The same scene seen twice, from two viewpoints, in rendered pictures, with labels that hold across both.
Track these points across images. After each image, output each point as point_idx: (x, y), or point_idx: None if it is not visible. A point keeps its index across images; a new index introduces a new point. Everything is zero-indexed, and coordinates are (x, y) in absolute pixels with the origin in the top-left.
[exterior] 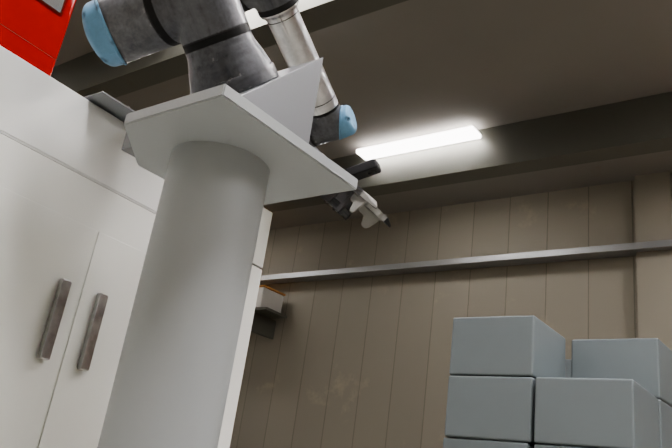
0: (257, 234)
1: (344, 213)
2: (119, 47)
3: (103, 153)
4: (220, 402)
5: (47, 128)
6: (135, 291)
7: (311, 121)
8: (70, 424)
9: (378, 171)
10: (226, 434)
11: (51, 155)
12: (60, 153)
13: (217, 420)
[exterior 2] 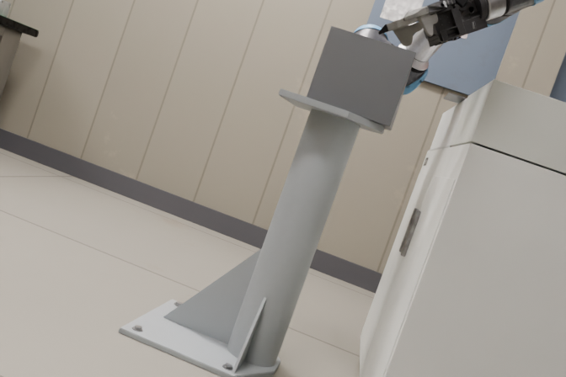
0: (301, 143)
1: (434, 41)
2: None
3: (449, 129)
4: (271, 222)
5: (442, 135)
6: (427, 203)
7: (316, 68)
8: (393, 287)
9: None
10: (408, 303)
11: (439, 146)
12: (440, 143)
13: (269, 230)
